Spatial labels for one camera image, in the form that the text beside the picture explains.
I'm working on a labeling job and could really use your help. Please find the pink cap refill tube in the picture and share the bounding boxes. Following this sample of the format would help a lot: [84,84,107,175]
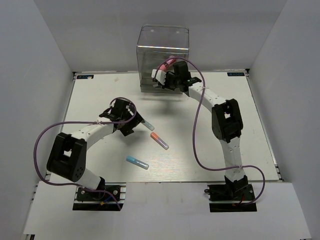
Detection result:
[159,55,177,72]

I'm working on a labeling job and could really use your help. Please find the clear acrylic drawer organizer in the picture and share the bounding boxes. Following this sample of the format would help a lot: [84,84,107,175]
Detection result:
[136,24,190,94]

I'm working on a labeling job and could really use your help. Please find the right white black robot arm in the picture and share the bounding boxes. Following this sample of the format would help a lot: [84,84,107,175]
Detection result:
[151,57,248,200]

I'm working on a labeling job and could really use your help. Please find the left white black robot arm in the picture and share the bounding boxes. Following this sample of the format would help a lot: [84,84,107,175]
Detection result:
[46,97,145,200]

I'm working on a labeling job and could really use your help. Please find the green cap highlighter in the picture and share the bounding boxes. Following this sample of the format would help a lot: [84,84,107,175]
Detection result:
[141,119,155,131]

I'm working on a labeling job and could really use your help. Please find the orange cap highlighter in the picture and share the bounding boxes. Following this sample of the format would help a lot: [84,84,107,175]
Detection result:
[150,132,169,150]

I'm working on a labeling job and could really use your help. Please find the blue cap highlighter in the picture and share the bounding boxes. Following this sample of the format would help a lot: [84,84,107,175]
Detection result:
[126,156,149,170]

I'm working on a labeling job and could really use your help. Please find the right blue table label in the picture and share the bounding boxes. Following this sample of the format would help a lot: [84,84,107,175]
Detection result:
[227,72,245,77]

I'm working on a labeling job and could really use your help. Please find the blue table label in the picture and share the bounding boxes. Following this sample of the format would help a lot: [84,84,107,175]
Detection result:
[227,72,245,77]
[76,74,94,80]

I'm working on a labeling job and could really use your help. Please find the left blue table label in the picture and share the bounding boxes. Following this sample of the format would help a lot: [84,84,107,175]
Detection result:
[76,74,94,80]

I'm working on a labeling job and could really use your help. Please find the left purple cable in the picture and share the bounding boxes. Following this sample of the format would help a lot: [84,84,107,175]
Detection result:
[33,97,138,210]

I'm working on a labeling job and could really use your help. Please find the purple cable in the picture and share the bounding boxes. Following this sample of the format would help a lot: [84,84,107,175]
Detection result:
[153,57,266,207]
[33,97,138,210]

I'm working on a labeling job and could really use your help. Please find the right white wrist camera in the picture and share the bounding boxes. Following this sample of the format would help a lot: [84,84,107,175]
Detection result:
[151,69,166,86]

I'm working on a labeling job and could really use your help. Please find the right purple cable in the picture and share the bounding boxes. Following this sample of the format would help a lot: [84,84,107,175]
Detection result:
[153,57,266,207]

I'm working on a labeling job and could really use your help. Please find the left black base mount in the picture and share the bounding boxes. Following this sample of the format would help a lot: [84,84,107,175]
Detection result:
[72,183,126,212]

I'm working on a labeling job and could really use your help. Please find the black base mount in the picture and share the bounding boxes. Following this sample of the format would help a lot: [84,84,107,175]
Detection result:
[72,183,126,212]
[204,176,257,213]

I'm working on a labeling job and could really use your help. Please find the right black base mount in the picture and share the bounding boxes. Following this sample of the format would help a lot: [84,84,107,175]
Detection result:
[204,176,257,213]

